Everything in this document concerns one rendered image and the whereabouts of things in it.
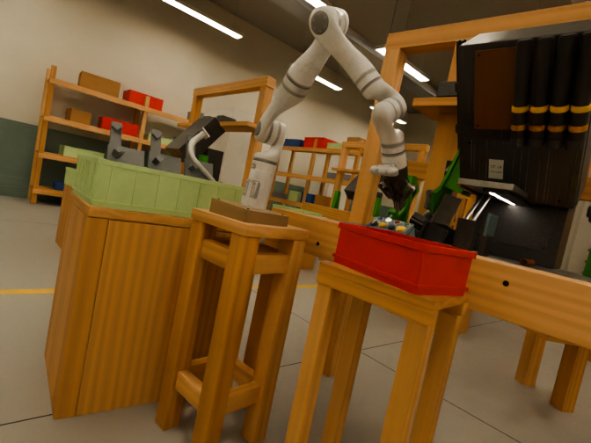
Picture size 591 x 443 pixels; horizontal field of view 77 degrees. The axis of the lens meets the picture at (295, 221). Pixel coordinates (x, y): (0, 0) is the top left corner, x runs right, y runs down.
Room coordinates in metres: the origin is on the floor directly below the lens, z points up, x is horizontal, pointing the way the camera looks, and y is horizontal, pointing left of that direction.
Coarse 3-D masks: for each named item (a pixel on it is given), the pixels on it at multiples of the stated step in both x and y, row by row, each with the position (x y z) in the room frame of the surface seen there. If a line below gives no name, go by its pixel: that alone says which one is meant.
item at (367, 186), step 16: (384, 64) 2.09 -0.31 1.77; (400, 64) 2.07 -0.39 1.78; (384, 80) 2.08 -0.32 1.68; (400, 80) 2.10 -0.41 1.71; (448, 80) 1.84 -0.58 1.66; (368, 128) 2.10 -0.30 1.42; (448, 128) 1.81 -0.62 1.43; (368, 144) 2.09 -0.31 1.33; (448, 144) 1.80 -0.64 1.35; (368, 160) 2.07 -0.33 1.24; (432, 160) 1.84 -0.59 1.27; (368, 176) 2.06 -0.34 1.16; (432, 176) 1.82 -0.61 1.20; (368, 192) 2.05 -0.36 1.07; (352, 208) 2.10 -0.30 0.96; (368, 208) 2.07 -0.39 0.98
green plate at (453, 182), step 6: (456, 156) 1.39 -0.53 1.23; (456, 162) 1.40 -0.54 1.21; (450, 168) 1.39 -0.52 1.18; (456, 168) 1.39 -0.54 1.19; (450, 174) 1.40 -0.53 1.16; (456, 174) 1.39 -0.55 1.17; (444, 180) 1.40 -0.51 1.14; (450, 180) 1.40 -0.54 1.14; (456, 180) 1.38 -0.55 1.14; (444, 186) 1.41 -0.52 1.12; (450, 186) 1.40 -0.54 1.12; (456, 186) 1.38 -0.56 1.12; (444, 192) 1.44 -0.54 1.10; (450, 192) 1.48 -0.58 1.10; (462, 192) 1.37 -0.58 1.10
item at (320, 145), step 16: (288, 144) 8.39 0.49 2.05; (304, 144) 8.03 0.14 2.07; (320, 144) 7.64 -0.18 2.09; (336, 144) 7.33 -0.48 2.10; (288, 176) 8.12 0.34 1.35; (304, 176) 7.75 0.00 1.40; (352, 176) 6.87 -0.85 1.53; (272, 192) 8.60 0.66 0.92; (288, 192) 8.15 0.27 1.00; (304, 192) 7.73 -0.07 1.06; (320, 192) 8.00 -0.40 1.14
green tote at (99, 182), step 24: (96, 168) 1.32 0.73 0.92; (120, 168) 1.35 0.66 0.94; (144, 168) 1.40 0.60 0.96; (96, 192) 1.31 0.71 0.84; (120, 192) 1.36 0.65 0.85; (144, 192) 1.41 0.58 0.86; (168, 192) 1.47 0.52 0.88; (192, 192) 1.53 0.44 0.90; (216, 192) 1.61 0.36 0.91; (240, 192) 1.68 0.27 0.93
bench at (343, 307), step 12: (264, 276) 1.64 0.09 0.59; (264, 288) 1.63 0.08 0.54; (264, 300) 1.62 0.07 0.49; (348, 300) 2.07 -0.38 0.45; (264, 312) 1.61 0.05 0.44; (336, 312) 2.07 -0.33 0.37; (348, 312) 2.09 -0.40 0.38; (252, 324) 1.65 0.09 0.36; (336, 324) 2.06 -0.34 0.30; (252, 336) 1.64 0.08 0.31; (336, 336) 2.05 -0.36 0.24; (252, 348) 1.63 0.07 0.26; (336, 348) 2.06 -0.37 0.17; (252, 360) 1.62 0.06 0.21; (336, 360) 2.08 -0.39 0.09; (324, 372) 2.07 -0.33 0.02
